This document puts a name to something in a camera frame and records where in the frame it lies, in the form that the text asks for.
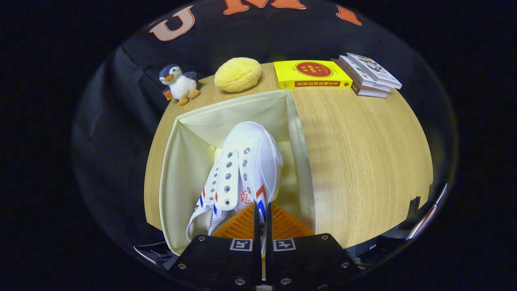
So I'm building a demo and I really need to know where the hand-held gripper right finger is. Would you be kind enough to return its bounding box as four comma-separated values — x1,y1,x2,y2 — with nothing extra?
265,202,363,291

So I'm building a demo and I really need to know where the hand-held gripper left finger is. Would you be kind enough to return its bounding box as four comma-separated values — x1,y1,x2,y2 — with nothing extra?
169,202,263,291

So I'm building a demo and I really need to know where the white canvas shoe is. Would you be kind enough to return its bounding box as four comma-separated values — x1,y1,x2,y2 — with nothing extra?
213,121,284,259
186,160,227,243

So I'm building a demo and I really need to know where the cream fabric storage box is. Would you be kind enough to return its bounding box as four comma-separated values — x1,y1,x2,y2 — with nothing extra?
159,89,317,256

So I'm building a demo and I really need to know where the brown cover book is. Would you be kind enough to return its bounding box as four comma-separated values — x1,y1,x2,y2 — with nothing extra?
330,59,389,99

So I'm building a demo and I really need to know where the penguin plush toy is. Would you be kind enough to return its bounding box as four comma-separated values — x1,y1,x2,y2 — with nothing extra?
159,64,201,106

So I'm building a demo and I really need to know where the yellow plush bun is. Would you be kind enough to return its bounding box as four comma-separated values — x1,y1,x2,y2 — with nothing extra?
214,57,262,93

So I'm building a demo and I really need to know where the yellow book with red circle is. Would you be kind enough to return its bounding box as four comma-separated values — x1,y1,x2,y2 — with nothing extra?
273,60,353,90

